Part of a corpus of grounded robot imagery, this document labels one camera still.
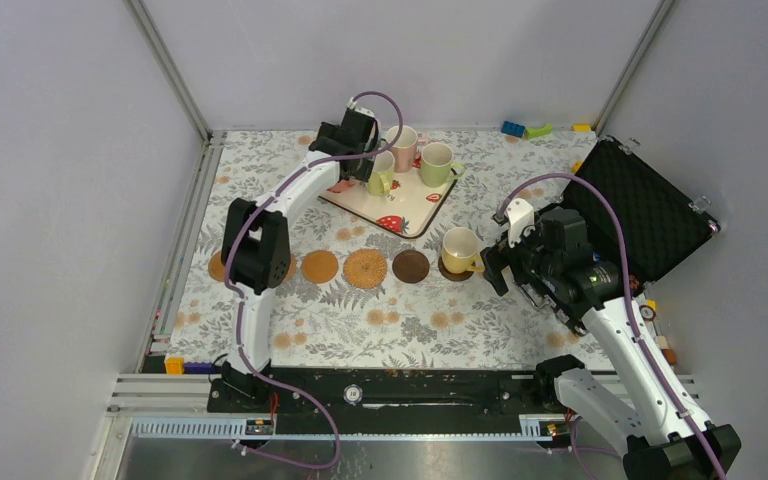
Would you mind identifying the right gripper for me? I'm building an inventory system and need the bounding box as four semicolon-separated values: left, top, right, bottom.
481;215;561;296

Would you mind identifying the yellow mug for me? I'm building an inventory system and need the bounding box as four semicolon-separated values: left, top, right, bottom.
442;227;484;273

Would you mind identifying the pink mug front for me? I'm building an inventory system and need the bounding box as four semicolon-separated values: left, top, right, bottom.
327;180;356;194

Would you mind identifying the pink mug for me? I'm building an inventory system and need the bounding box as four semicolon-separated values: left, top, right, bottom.
384;125;430;173
327;180;356;194

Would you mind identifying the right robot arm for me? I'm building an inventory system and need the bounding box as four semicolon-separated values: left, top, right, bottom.
481;200;742;479

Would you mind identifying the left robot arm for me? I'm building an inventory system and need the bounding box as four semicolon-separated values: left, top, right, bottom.
207;105;379;413

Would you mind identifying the dark wooden coaster under mug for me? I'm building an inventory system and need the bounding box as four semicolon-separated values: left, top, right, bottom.
437;257;474;282

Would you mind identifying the small dark wooden coaster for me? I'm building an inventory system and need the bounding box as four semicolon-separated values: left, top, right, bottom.
392;250;430;284

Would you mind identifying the woven rattan coaster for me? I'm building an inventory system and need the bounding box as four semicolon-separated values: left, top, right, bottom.
343;249;388;289

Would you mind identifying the light bamboo coaster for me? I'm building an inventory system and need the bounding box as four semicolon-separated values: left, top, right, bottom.
301;250;339;284

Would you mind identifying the tan woven coaster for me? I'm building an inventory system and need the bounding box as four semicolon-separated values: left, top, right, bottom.
283;254;297;283

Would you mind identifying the leftmost light wooden coaster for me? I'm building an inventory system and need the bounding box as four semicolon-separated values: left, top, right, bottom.
208;251;225;283

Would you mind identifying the yellow-green mug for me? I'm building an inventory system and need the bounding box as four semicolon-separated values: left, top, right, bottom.
366;151;395;196

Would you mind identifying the pink mug back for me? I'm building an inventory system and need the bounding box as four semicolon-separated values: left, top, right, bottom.
384;125;430;173

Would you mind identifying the green mug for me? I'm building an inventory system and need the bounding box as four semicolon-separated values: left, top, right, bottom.
420;142;466;188

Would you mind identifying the strawberry print tray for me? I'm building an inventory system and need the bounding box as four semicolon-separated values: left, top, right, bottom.
321;141;458;239

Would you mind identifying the blue toy brick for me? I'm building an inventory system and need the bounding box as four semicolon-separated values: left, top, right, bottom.
500;121;526;138

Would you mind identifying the green toy brick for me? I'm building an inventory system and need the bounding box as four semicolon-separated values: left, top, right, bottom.
525;122;553;140

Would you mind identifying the floral tablecloth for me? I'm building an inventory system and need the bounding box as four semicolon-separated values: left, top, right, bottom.
167;131;611;370

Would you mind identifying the black poker chip case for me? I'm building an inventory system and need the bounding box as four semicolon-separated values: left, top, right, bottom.
513;135;721;336

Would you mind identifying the white poker chip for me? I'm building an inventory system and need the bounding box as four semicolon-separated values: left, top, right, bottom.
343;384;363;405

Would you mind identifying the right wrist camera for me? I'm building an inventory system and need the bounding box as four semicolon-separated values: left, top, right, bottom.
493;198;535;249

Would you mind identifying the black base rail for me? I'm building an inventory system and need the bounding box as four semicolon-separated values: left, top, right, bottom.
205;366;569;435

